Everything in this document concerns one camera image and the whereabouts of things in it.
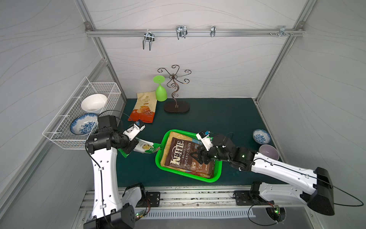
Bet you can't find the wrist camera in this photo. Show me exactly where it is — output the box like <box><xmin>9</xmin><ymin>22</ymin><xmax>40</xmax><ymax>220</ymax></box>
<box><xmin>123</xmin><ymin>120</ymin><xmax>145</xmax><ymax>141</ymax></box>
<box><xmin>196</xmin><ymin>131</ymin><xmax>213</xmax><ymax>151</ymax></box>

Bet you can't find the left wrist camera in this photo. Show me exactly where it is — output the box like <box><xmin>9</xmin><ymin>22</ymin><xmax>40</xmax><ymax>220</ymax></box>
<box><xmin>123</xmin><ymin>120</ymin><xmax>145</xmax><ymax>141</ymax></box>

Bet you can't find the metal double hook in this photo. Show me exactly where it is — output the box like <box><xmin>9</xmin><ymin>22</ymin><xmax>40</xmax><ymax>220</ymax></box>
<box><xmin>143</xmin><ymin>31</ymin><xmax>155</xmax><ymax>50</ymax></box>

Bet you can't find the green seaweed snack bag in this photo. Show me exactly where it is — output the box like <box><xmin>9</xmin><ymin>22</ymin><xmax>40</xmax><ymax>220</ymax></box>
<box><xmin>118</xmin><ymin>137</ymin><xmax>162</xmax><ymax>158</ymax></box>

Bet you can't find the metal clip hook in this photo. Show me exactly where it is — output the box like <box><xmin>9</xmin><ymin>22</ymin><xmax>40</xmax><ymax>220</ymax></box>
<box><xmin>175</xmin><ymin>25</ymin><xmax>188</xmax><ymax>40</ymax></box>

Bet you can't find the blue patterned ceramic bowl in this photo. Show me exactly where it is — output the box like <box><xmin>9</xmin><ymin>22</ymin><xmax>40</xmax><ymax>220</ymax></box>
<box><xmin>70</xmin><ymin>113</ymin><xmax>98</xmax><ymax>135</ymax></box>

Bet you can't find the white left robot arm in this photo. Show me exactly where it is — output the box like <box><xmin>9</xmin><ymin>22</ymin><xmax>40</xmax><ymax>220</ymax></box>
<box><xmin>83</xmin><ymin>115</ymin><xmax>146</xmax><ymax>229</ymax></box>

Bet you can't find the dark metal ornament stand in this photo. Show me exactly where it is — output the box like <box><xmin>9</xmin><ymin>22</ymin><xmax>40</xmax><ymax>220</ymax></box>
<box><xmin>157</xmin><ymin>65</ymin><xmax>192</xmax><ymax>114</ymax></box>

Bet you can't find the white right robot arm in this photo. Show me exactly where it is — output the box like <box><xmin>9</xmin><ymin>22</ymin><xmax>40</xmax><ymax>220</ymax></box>
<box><xmin>194</xmin><ymin>132</ymin><xmax>335</xmax><ymax>216</ymax></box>

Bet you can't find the small blue patterned bowl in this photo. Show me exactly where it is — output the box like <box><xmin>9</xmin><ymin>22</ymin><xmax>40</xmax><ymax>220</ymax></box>
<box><xmin>253</xmin><ymin>129</ymin><xmax>272</xmax><ymax>145</ymax></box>

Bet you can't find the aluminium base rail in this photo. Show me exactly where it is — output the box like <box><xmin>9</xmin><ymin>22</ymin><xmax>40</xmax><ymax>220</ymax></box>
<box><xmin>82</xmin><ymin>184</ymin><xmax>312</xmax><ymax>219</ymax></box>

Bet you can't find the white ceramic bowl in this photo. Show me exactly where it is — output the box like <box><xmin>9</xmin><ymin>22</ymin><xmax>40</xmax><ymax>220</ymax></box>
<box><xmin>81</xmin><ymin>94</ymin><xmax>107</xmax><ymax>114</ymax></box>

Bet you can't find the small metal hook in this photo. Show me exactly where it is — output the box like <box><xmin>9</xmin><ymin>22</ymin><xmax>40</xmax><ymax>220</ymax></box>
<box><xmin>210</xmin><ymin>26</ymin><xmax>216</xmax><ymax>37</ymax></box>

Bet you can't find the pink round bowl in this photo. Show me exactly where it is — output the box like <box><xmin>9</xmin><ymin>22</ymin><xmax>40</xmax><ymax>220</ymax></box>
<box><xmin>258</xmin><ymin>144</ymin><xmax>280</xmax><ymax>160</ymax></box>

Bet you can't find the orange cheddar chips bag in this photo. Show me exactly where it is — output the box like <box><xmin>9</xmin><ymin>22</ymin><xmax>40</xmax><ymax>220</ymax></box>
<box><xmin>128</xmin><ymin>91</ymin><xmax>157</xmax><ymax>123</ymax></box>

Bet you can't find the white wire wall basket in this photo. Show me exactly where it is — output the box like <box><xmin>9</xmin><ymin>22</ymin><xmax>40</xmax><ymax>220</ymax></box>
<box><xmin>43</xmin><ymin>78</ymin><xmax>121</xmax><ymax>150</ymax></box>

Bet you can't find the green plastic basket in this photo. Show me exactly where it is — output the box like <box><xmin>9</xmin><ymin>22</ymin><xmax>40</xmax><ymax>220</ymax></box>
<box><xmin>155</xmin><ymin>129</ymin><xmax>223</xmax><ymax>183</ymax></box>

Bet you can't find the brown Kettle chips bag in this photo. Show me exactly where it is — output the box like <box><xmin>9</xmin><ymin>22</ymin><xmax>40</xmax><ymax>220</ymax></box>
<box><xmin>161</xmin><ymin>135</ymin><xmax>214</xmax><ymax>178</ymax></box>

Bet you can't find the blue Sea Salt chips bag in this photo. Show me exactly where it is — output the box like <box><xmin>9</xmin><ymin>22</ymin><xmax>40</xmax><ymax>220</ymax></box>
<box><xmin>160</xmin><ymin>132</ymin><xmax>202</xmax><ymax>171</ymax></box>

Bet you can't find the metal corner hook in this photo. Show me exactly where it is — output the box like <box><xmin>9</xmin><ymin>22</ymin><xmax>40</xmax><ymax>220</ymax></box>
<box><xmin>269</xmin><ymin>26</ymin><xmax>291</xmax><ymax>38</ymax></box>

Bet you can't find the green plastic wine glass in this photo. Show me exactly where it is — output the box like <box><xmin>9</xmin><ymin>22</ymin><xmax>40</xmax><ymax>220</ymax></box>
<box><xmin>153</xmin><ymin>75</ymin><xmax>167</xmax><ymax>102</ymax></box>

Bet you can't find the aluminium top rail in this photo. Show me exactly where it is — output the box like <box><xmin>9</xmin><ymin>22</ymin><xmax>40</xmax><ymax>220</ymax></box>
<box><xmin>85</xmin><ymin>24</ymin><xmax>306</xmax><ymax>38</ymax></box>

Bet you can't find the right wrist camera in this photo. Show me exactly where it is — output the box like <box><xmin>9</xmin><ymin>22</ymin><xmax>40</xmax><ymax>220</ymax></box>
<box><xmin>196</xmin><ymin>131</ymin><xmax>213</xmax><ymax>151</ymax></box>

